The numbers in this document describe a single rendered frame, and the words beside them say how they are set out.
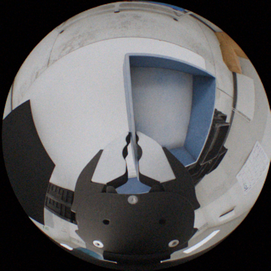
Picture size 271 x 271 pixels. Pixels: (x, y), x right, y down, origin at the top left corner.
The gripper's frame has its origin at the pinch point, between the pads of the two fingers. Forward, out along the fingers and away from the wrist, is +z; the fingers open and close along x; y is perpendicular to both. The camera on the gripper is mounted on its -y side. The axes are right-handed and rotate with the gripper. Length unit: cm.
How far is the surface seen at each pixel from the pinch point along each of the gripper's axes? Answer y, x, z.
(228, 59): -114, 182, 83
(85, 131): 2.6, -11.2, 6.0
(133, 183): 22.7, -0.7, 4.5
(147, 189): 22.4, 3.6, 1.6
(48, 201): 35, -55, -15
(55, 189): 36, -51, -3
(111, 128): 2.5, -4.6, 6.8
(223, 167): 158, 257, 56
